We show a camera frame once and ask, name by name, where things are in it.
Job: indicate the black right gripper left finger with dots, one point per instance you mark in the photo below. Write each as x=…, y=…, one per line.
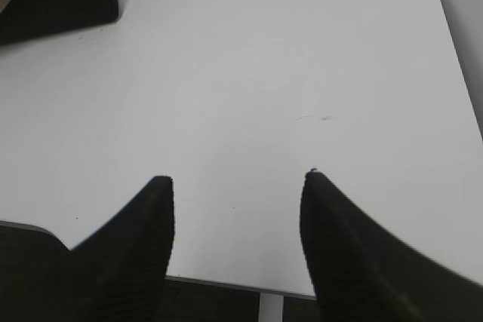
x=121, y=268

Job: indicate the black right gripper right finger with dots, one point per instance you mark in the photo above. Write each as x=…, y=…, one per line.
x=361, y=272

